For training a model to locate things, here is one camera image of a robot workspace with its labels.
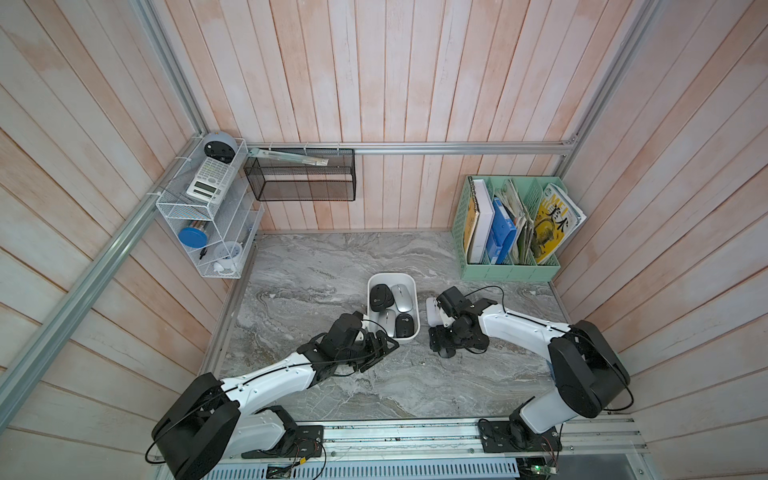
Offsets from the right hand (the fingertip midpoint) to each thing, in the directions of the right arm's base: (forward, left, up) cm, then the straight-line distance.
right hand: (441, 341), depth 90 cm
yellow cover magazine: (+35, -40, +18) cm, 56 cm away
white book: (+29, -14, +17) cm, 37 cm away
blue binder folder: (+29, -20, +17) cm, 39 cm away
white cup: (+15, +63, +22) cm, 69 cm away
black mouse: (+13, +19, +5) cm, 23 cm away
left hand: (-8, +16, +8) cm, 19 cm away
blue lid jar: (+14, +67, +32) cm, 75 cm away
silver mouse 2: (+6, +17, +2) cm, 18 cm away
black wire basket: (+53, +48, +24) cm, 75 cm away
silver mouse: (+14, +12, +2) cm, 19 cm away
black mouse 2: (+4, +11, +1) cm, 12 cm away
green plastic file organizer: (+48, -34, +21) cm, 62 cm away
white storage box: (+12, +15, 0) cm, 19 cm away
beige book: (+28, -9, +25) cm, 39 cm away
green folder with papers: (+29, -28, +18) cm, 44 cm away
